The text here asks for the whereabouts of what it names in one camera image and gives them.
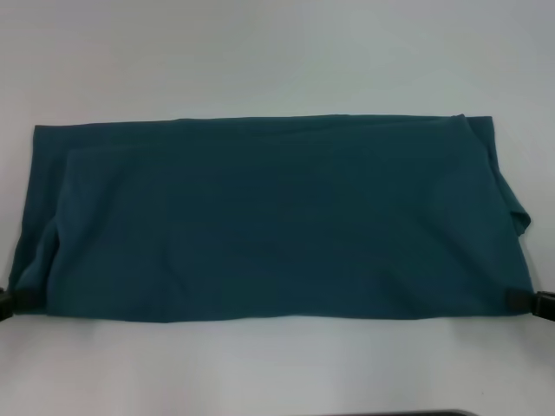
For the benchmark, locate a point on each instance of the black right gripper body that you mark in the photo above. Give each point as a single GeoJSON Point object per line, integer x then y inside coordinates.
{"type": "Point", "coordinates": [548, 305]}

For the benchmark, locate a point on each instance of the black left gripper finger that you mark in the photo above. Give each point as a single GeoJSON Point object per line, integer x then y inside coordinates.
{"type": "Point", "coordinates": [24, 300]}

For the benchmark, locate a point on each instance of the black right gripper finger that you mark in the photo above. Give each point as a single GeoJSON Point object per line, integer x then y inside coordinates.
{"type": "Point", "coordinates": [519, 301]}

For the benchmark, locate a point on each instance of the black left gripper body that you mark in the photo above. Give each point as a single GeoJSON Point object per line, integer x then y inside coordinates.
{"type": "Point", "coordinates": [4, 303]}

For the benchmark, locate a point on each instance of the teal T-shirt with beige print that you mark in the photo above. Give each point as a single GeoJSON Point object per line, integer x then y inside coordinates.
{"type": "Point", "coordinates": [282, 216]}

